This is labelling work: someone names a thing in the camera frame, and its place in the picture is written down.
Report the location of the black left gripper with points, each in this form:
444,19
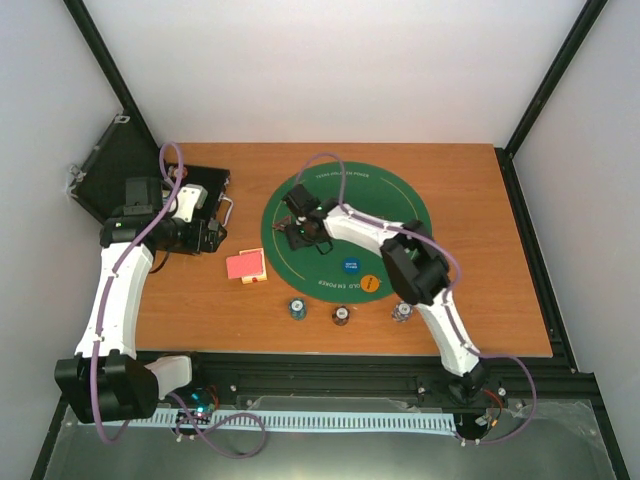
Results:
211,243

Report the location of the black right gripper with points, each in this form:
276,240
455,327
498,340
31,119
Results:
295,242

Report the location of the triangular all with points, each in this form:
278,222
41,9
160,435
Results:
283,224

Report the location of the blue small blind button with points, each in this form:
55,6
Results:
351,265

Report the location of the blue 50 chip stack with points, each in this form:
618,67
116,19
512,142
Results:
297,309

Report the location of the orange big blind button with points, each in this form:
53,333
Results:
370,283

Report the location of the brown 100 chip stack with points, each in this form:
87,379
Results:
341,315

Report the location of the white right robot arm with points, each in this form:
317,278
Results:
416,266

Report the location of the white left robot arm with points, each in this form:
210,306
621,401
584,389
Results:
104,380

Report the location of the red playing card deck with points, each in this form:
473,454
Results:
248,266

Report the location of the round green poker mat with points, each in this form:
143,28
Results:
369,189

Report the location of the black poker chip case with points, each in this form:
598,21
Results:
103,185

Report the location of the purple white chip stack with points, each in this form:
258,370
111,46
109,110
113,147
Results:
401,312

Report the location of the silver case handle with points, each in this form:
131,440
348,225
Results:
230,206

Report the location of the light blue cable duct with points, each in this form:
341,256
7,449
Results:
317,422

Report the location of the black aluminium frame rail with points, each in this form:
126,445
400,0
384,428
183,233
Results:
417,380

